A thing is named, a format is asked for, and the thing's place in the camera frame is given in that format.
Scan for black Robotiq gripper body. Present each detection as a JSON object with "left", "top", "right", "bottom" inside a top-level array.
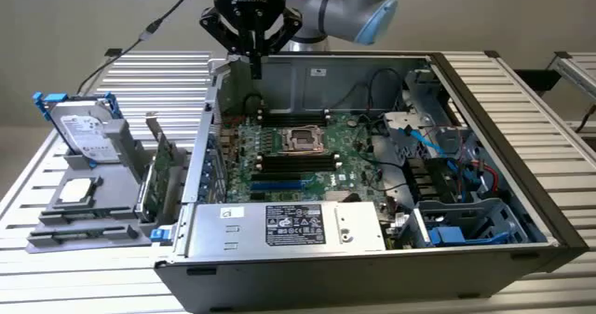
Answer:
[{"left": 213, "top": 0, "right": 285, "bottom": 33}]

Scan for black RAM slot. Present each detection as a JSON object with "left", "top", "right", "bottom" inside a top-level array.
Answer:
[
  {"left": 256, "top": 158, "right": 336, "bottom": 165},
  {"left": 258, "top": 114, "right": 329, "bottom": 120},
  {"left": 256, "top": 162, "right": 336, "bottom": 170},
  {"left": 258, "top": 110, "right": 329, "bottom": 116},
  {"left": 258, "top": 121, "right": 330, "bottom": 128},
  {"left": 256, "top": 154, "right": 334, "bottom": 160},
  {"left": 256, "top": 166, "right": 337, "bottom": 174},
  {"left": 258, "top": 118, "right": 330, "bottom": 124}
]

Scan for green RAM stick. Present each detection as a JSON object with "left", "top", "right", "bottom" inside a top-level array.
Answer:
[{"left": 50, "top": 231, "right": 130, "bottom": 242}]

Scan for green motherboard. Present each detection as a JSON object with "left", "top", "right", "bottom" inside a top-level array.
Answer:
[{"left": 222, "top": 113, "right": 410, "bottom": 207}]

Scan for long black expansion slot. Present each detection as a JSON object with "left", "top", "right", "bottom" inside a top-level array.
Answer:
[{"left": 250, "top": 173, "right": 302, "bottom": 183}]

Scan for green graphics card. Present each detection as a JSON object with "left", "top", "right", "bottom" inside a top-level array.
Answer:
[{"left": 133, "top": 111, "right": 177, "bottom": 224}]

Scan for blue expansion slot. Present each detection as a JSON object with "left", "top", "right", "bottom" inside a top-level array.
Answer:
[{"left": 250, "top": 181, "right": 302, "bottom": 191}]

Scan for silver chipset heatsink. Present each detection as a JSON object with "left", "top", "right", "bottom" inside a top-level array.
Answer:
[{"left": 324, "top": 190, "right": 362, "bottom": 204}]

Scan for black cooling fan block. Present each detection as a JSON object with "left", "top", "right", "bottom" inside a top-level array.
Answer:
[{"left": 402, "top": 156, "right": 465, "bottom": 205}]

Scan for silver CPU chip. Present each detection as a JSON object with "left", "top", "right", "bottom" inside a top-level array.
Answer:
[{"left": 61, "top": 179, "right": 100, "bottom": 202}]

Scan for black box behind table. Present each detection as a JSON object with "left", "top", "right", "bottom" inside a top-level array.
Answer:
[{"left": 513, "top": 68, "right": 564, "bottom": 92}]

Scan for silver power supply unit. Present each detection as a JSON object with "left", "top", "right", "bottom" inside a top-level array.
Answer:
[{"left": 184, "top": 200, "right": 388, "bottom": 257}]

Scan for blue case latch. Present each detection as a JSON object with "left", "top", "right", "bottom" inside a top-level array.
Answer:
[{"left": 149, "top": 224, "right": 174, "bottom": 247}]

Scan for grey parts rack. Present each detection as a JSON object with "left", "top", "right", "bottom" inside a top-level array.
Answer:
[{"left": 25, "top": 118, "right": 196, "bottom": 255}]

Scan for metal slat side table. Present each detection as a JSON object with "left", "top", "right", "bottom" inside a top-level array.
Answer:
[{"left": 545, "top": 50, "right": 596, "bottom": 100}]

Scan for grey metal disk bay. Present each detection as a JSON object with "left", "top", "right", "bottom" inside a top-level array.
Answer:
[{"left": 402, "top": 197, "right": 534, "bottom": 251}]

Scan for blue plastic drive carrier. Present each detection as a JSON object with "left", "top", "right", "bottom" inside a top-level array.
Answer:
[{"left": 426, "top": 225, "right": 468, "bottom": 248}]

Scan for open black PC case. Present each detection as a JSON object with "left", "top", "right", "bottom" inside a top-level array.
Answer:
[{"left": 153, "top": 50, "right": 590, "bottom": 314}]

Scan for black cable with grey connector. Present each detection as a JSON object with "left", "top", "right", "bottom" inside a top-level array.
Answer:
[{"left": 76, "top": 0, "right": 202, "bottom": 96}]

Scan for black looped wire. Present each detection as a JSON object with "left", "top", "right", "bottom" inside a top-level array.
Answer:
[{"left": 362, "top": 68, "right": 405, "bottom": 116}]

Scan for CPU socket with metal frame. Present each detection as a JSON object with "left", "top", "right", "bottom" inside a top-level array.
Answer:
[{"left": 277, "top": 127, "right": 329, "bottom": 154}]

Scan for hard disk in blue bracket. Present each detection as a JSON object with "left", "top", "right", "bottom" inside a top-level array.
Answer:
[{"left": 30, "top": 91, "right": 125, "bottom": 165}]

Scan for light blue SATA wire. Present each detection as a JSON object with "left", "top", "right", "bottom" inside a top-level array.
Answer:
[{"left": 398, "top": 125, "right": 449, "bottom": 156}]

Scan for red wire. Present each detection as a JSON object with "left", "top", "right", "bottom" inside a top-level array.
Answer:
[{"left": 477, "top": 162, "right": 501, "bottom": 193}]

